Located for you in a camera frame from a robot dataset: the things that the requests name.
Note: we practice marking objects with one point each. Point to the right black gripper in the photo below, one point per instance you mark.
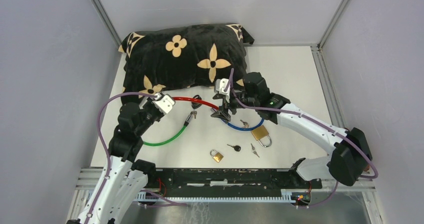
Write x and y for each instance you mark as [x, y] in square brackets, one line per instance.
[220, 114]

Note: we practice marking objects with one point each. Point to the red cable lock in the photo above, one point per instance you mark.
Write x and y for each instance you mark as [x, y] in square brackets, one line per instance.
[190, 99]

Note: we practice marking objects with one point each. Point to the blue cable lock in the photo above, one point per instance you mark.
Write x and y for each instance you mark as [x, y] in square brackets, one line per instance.
[240, 128]

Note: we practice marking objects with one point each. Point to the large brass padlock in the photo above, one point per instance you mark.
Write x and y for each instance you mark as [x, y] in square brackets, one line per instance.
[260, 133]

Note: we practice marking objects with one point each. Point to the small brass padlock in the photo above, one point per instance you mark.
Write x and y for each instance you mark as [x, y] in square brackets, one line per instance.
[217, 156]

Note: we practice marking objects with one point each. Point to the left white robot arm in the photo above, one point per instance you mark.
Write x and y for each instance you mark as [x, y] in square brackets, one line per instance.
[123, 176]

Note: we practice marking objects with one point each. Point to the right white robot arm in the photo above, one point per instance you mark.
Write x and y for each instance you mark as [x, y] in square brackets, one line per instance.
[348, 156]

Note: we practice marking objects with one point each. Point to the blue lock keys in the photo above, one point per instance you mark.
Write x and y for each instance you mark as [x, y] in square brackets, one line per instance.
[245, 124]

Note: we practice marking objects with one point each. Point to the black head key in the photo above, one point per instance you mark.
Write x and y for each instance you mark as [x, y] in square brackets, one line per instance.
[236, 148]

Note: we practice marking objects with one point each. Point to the small silver brass-lock keys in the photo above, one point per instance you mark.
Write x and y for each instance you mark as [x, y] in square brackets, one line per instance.
[253, 150]

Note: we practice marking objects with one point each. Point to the black floral pillow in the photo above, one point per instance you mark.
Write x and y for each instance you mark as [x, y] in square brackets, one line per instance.
[183, 57]

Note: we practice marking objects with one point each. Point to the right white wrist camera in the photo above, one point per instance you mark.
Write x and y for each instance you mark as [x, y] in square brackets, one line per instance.
[222, 86]

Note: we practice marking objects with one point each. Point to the green cable lock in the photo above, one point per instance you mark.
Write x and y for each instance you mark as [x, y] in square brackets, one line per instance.
[170, 138]

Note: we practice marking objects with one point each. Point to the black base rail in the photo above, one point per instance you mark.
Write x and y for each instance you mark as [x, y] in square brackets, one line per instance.
[230, 185]

